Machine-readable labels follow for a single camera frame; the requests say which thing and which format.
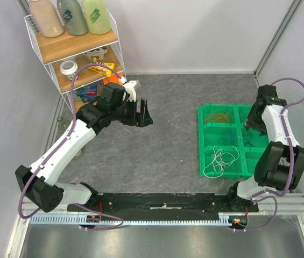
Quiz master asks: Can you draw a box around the white cable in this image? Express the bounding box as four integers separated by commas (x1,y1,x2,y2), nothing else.
212,145,241,170
202,150,230,178

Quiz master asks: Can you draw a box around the green compartment bin tray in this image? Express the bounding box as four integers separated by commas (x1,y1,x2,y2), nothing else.
197,104,269,180

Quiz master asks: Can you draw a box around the light green bottle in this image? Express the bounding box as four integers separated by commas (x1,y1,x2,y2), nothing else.
82,0,111,35

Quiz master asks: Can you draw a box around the white wire wooden shelf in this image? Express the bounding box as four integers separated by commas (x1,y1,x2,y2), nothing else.
24,15,125,109

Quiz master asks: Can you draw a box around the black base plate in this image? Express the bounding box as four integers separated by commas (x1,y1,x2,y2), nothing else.
67,192,260,214

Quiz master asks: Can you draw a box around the grey slotted cable duct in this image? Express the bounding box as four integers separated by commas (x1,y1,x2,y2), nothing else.
30,213,242,226

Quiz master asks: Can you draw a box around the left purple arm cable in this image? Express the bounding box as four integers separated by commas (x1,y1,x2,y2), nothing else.
18,63,125,231

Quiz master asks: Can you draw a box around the white lidded paper cup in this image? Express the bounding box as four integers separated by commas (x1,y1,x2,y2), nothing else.
60,60,78,81

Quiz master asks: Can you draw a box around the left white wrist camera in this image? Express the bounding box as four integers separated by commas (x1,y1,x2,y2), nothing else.
118,77,141,102

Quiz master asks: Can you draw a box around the top orange snack box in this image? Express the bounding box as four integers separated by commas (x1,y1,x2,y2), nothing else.
103,73,123,85

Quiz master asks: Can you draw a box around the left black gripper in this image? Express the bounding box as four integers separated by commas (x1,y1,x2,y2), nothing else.
111,96,153,128

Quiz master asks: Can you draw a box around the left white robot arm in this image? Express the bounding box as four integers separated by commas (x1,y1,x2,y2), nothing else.
15,80,153,212

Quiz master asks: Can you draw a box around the yellow candy bag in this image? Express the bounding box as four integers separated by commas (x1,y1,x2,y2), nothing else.
87,61,115,78

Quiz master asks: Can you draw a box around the chobani yogurt pack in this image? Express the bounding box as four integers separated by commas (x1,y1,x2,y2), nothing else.
83,46,107,61

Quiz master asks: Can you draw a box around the grey green bottle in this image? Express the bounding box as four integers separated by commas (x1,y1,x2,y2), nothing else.
56,0,88,36

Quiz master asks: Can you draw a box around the blue snack package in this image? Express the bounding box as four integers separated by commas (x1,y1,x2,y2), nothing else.
75,84,99,103

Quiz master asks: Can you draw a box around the beige bottle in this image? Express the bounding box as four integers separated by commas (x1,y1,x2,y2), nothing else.
29,0,64,38

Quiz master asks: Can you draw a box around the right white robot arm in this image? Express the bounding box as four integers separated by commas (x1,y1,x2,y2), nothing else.
226,84,304,212

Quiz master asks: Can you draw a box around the light blue cable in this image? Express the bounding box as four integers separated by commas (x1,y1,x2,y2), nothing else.
218,131,236,146

